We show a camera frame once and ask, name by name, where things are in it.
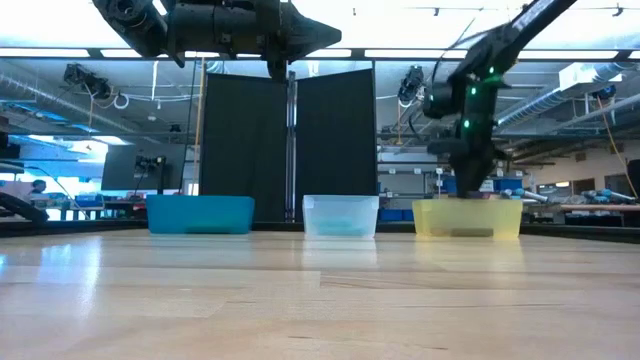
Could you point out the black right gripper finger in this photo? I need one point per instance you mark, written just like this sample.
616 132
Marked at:
470 182

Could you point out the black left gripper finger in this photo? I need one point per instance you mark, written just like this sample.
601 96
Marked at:
315 32
315 51

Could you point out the teal block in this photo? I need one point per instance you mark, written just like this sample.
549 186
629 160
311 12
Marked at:
340 229

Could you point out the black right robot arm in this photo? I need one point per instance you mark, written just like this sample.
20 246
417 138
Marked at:
530 22

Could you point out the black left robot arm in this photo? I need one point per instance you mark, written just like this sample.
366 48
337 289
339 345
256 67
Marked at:
210 27

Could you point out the blue storage crate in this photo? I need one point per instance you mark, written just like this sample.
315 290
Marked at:
395 215
509 184

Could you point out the yellow plastic bin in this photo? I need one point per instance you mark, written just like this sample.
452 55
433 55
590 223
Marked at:
500 217

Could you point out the black folding room divider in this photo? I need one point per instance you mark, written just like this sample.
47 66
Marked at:
245 150

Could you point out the wooden workbench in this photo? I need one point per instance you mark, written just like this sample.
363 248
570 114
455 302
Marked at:
590 207

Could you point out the clear plastic bin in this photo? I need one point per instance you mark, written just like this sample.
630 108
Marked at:
340 210

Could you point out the blue plastic bin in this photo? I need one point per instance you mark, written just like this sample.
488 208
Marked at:
200 215

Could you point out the black television screen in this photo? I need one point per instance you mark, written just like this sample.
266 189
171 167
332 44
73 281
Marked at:
120 167

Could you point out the person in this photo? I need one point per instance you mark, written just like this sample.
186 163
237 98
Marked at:
38 186

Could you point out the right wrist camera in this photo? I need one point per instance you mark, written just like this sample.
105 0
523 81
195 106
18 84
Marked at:
440 102

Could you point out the black ceiling-mounted camera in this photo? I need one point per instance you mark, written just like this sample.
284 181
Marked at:
412 82
85 80

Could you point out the silver ventilation duct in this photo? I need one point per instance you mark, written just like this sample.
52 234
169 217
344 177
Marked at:
550 97
40 95

